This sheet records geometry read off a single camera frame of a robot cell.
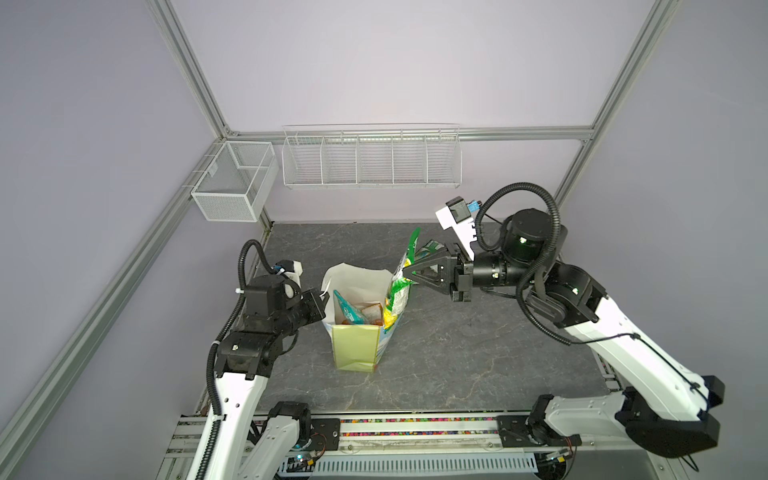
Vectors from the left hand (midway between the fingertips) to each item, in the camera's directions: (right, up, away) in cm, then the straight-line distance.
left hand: (329, 299), depth 70 cm
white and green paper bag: (+7, -12, +1) cm, 14 cm away
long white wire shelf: (+8, +43, +29) cm, 53 cm away
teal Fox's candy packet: (+5, -5, +3) cm, 8 cm away
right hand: (+17, +7, -23) cm, 30 cm away
